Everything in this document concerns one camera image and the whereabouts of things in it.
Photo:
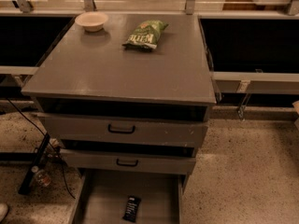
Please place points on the dark blue rxbar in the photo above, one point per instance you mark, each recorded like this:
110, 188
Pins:
131, 208

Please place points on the grey drawer cabinet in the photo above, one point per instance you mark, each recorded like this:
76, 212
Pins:
95, 75

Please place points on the top grey drawer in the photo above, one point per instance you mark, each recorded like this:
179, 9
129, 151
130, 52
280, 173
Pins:
153, 132

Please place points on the middle grey drawer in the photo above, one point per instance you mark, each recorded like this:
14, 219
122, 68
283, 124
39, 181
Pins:
128, 162

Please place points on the open bottom grey drawer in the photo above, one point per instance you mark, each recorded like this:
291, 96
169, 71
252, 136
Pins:
103, 196

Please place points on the green kettle chips bag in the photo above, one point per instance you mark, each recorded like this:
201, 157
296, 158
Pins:
146, 35

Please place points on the white paper bowl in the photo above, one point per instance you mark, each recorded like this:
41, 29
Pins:
92, 21

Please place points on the small clear bottle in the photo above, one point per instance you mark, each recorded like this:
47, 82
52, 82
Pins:
41, 176

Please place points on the black metal leg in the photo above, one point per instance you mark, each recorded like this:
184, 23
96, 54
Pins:
25, 185

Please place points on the white shoe tip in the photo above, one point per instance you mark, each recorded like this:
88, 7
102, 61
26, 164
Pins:
3, 211

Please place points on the metal bracket under shelf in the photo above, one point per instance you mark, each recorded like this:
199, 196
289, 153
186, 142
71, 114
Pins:
242, 106

